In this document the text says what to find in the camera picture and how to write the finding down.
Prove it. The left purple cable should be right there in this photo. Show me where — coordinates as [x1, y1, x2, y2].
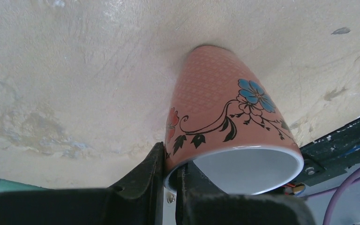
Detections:
[306, 158, 360, 225]

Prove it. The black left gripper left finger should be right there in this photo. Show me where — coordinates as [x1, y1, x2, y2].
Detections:
[0, 142, 165, 225]

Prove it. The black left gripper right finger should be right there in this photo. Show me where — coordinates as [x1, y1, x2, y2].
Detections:
[175, 162, 315, 225]

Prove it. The mint green object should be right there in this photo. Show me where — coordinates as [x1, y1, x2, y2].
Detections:
[0, 179, 47, 192]

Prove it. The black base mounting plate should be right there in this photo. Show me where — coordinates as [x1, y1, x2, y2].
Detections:
[291, 117, 360, 187]

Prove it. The pink salmon mug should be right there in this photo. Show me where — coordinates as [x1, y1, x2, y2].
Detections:
[164, 45, 304, 195]

